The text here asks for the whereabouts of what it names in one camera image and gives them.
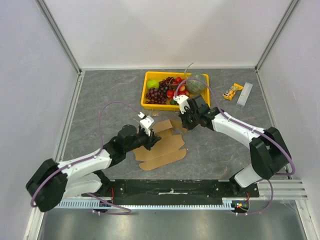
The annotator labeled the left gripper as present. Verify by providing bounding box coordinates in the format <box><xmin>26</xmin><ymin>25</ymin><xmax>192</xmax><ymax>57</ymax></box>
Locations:
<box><xmin>124</xmin><ymin>127</ymin><xmax>161</xmax><ymax>153</ymax></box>

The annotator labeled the brown cardboard box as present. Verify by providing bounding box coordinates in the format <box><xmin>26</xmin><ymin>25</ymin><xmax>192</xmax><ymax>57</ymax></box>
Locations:
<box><xmin>133</xmin><ymin>119</ymin><xmax>187</xmax><ymax>171</ymax></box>

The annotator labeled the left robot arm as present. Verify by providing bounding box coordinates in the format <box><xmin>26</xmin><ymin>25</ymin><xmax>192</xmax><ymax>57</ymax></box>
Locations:
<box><xmin>25</xmin><ymin>124</ymin><xmax>161</xmax><ymax>213</ymax></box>

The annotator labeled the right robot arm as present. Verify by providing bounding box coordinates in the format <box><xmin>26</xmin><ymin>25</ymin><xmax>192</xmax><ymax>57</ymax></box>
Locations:
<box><xmin>173</xmin><ymin>94</ymin><xmax>291</xmax><ymax>197</ymax></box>

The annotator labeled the grey slim box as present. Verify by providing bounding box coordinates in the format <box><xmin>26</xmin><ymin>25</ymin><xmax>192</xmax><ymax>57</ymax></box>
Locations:
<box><xmin>236</xmin><ymin>82</ymin><xmax>253</xmax><ymax>109</ymax></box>

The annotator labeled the green avocado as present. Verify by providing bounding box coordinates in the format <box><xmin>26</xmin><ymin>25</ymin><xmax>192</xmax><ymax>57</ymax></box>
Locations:
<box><xmin>170</xmin><ymin>99</ymin><xmax>177</xmax><ymax>105</ymax></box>

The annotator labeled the red strawberry cluster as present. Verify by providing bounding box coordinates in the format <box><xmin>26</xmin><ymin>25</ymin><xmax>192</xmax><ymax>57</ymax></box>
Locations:
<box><xmin>165</xmin><ymin>76</ymin><xmax>190</xmax><ymax>99</ymax></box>

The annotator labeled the green netted melon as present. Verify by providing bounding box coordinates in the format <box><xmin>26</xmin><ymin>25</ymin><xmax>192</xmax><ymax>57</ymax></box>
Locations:
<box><xmin>184</xmin><ymin>63</ymin><xmax>207</xmax><ymax>94</ymax></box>

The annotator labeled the yellow candy bar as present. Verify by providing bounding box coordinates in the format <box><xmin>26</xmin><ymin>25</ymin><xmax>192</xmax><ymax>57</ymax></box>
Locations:
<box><xmin>222</xmin><ymin>83</ymin><xmax>244</xmax><ymax>101</ymax></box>

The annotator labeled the purple grape bunch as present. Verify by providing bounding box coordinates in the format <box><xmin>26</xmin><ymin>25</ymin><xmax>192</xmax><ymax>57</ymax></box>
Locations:
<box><xmin>144</xmin><ymin>77</ymin><xmax>172</xmax><ymax>105</ymax></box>

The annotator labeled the green apple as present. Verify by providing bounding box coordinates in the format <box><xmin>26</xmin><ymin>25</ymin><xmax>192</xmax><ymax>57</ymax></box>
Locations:
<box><xmin>146</xmin><ymin>79</ymin><xmax>160</xmax><ymax>90</ymax></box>

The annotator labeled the yellow plastic tray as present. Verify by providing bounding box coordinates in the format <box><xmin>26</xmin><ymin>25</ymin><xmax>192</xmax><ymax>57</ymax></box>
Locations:
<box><xmin>140</xmin><ymin>71</ymin><xmax>195</xmax><ymax>112</ymax></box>

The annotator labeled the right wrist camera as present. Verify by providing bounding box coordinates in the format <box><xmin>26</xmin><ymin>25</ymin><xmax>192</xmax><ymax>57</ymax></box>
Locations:
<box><xmin>173</xmin><ymin>94</ymin><xmax>190</xmax><ymax>114</ymax></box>

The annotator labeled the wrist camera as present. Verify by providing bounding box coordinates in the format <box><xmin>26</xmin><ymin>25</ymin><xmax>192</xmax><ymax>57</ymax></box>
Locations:
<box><xmin>138</xmin><ymin>112</ymin><xmax>155</xmax><ymax>137</ymax></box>
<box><xmin>173</xmin><ymin>94</ymin><xmax>190</xmax><ymax>114</ymax></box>

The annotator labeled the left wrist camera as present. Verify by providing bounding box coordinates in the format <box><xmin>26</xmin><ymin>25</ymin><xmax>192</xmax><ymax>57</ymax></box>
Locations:
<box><xmin>138</xmin><ymin>112</ymin><xmax>155</xmax><ymax>137</ymax></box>

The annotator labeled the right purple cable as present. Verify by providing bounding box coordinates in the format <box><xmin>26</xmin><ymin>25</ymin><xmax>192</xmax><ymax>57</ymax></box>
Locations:
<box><xmin>174</xmin><ymin>77</ymin><xmax>297</xmax><ymax>216</ymax></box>

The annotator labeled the purple cable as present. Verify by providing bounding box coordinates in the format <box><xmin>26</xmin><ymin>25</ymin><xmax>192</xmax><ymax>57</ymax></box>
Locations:
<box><xmin>30</xmin><ymin>100</ymin><xmax>133</xmax><ymax>216</ymax></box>
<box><xmin>174</xmin><ymin>77</ymin><xmax>297</xmax><ymax>216</ymax></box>

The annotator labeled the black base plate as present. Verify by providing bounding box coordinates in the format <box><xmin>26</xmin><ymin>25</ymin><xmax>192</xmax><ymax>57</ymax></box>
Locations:
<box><xmin>96</xmin><ymin>179</ymin><xmax>260</xmax><ymax>206</ymax></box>

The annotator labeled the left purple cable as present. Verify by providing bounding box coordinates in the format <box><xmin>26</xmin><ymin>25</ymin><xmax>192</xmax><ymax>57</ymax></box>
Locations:
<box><xmin>30</xmin><ymin>100</ymin><xmax>133</xmax><ymax>216</ymax></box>

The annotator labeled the slotted cable duct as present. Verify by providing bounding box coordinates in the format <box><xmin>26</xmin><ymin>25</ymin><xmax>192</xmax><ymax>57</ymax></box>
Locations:
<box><xmin>55</xmin><ymin>198</ymin><xmax>245</xmax><ymax>211</ymax></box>

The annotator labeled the right aluminium frame post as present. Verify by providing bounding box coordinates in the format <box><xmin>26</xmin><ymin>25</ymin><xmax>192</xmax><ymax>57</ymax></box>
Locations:
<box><xmin>254</xmin><ymin>0</ymin><xmax>301</xmax><ymax>72</ymax></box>

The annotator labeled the aluminium frame post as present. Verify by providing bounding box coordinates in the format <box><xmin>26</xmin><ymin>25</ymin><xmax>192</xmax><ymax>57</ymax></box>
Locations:
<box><xmin>34</xmin><ymin>0</ymin><xmax>83</xmax><ymax>73</ymax></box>
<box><xmin>254</xmin><ymin>0</ymin><xmax>301</xmax><ymax>72</ymax></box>

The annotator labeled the left aluminium frame post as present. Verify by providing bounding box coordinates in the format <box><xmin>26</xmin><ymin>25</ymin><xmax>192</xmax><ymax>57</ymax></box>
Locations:
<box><xmin>34</xmin><ymin>0</ymin><xmax>83</xmax><ymax>73</ymax></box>

